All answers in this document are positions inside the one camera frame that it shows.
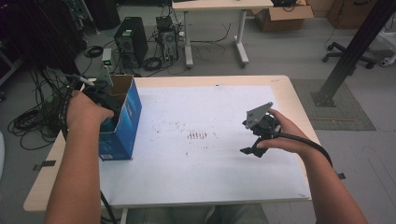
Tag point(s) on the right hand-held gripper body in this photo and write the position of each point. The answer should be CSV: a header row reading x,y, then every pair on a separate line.
x,y
258,116

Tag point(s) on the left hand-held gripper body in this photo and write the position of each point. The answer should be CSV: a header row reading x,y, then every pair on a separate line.
x,y
102,96

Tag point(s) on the blue cardboard box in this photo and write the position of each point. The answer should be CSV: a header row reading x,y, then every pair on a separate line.
x,y
127,124

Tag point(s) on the person's left hand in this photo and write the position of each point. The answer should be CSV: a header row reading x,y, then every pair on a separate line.
x,y
84,113

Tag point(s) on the person's right hand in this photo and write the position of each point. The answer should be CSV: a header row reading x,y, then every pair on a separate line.
x,y
289,140

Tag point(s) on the small white device green light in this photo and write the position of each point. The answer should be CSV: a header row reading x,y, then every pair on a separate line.
x,y
106,57

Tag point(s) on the white paper sheet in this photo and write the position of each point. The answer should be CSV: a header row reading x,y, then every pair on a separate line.
x,y
202,174

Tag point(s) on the large black computer tower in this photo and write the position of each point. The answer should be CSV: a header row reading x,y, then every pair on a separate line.
x,y
132,40

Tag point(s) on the black tape strip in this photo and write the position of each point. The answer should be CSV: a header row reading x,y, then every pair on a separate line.
x,y
341,176
45,165

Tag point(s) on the small open computer tower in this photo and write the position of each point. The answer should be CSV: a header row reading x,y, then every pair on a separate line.
x,y
168,40

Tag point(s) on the grey floor mat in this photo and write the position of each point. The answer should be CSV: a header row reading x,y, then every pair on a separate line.
x,y
358,118

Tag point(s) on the open cardboard box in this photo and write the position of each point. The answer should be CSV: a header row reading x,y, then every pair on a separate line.
x,y
283,18

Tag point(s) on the black office chair base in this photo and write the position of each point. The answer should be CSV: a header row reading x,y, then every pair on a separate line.
x,y
339,51

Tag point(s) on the black metal stand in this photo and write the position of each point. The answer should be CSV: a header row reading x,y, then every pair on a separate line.
x,y
351,53

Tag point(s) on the white desk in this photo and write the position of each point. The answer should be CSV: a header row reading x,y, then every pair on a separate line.
x,y
218,4

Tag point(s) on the closed brown cardboard box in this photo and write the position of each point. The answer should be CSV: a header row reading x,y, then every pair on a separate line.
x,y
348,14

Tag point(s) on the white object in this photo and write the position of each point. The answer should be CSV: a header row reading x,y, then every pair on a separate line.
x,y
388,59

